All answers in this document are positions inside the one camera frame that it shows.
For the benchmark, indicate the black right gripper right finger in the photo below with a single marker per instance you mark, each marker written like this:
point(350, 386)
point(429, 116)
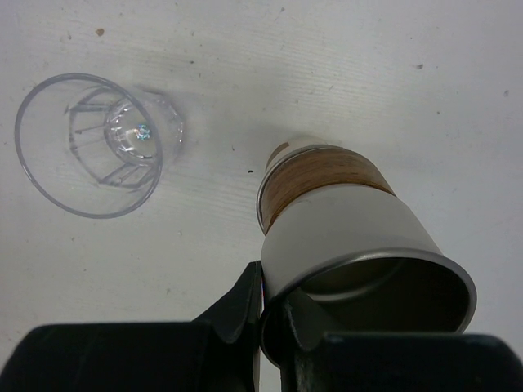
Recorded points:
point(317, 355)

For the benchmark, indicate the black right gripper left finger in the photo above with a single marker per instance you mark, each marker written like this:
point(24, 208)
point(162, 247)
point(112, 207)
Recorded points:
point(217, 351)

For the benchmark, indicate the white brown banded cup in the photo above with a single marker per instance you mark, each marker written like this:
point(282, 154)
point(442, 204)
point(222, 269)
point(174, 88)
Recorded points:
point(342, 253)

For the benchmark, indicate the clear faceted glass tumbler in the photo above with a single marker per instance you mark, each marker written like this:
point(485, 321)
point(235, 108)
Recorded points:
point(94, 148)

